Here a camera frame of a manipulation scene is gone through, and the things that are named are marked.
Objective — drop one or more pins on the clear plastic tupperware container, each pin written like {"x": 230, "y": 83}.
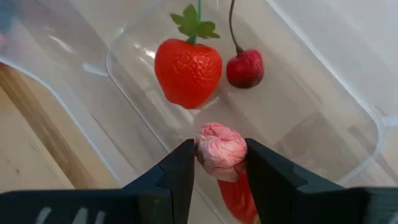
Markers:
{"x": 311, "y": 93}

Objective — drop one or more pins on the pink wrinkled raspberry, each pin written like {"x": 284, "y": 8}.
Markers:
{"x": 220, "y": 149}

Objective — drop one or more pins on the dark red long-stemmed cherry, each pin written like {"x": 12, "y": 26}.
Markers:
{"x": 245, "y": 68}

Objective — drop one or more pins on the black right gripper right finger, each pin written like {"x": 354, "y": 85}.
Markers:
{"x": 270, "y": 180}

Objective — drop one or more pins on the smooth orange-red strawberry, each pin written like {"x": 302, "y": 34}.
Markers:
{"x": 186, "y": 71}

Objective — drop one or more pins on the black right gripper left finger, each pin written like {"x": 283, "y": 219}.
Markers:
{"x": 178, "y": 174}

